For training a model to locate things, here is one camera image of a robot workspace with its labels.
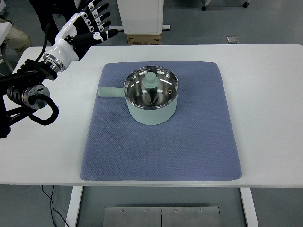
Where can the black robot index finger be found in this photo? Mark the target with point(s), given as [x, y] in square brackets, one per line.
[101, 27]

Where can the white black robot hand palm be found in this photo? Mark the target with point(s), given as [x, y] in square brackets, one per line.
[62, 54]

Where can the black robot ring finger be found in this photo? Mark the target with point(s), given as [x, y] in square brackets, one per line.
[94, 11]

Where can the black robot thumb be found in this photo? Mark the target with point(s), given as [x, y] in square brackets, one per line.
[93, 38]

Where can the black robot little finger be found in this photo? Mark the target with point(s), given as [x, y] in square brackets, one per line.
[85, 8]

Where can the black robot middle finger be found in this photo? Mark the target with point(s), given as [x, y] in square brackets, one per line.
[96, 19]

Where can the green pot with handle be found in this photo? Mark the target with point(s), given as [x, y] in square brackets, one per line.
[147, 117]

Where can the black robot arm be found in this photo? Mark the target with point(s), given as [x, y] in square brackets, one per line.
[23, 94]

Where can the brown cardboard box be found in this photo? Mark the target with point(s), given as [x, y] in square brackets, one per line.
[144, 39]

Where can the person in khaki trousers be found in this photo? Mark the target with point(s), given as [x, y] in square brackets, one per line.
[16, 38]

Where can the glass lid with green knob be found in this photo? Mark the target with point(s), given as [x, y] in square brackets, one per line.
[151, 87]

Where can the chair caster wheels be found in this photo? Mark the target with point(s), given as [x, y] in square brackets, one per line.
[209, 7]

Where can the metal floor socket plate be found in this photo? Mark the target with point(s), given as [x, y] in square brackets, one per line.
[233, 39]

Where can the blue textured mat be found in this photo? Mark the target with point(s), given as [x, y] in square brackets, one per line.
[196, 144]

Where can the white left table leg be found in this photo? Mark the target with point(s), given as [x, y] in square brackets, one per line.
[74, 206]

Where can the white table leg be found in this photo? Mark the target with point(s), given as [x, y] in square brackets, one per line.
[249, 207]
[74, 206]

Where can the white right table leg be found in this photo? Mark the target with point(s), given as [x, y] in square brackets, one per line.
[249, 207]

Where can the white pedestal cabinet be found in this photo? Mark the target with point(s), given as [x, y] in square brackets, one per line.
[141, 17]

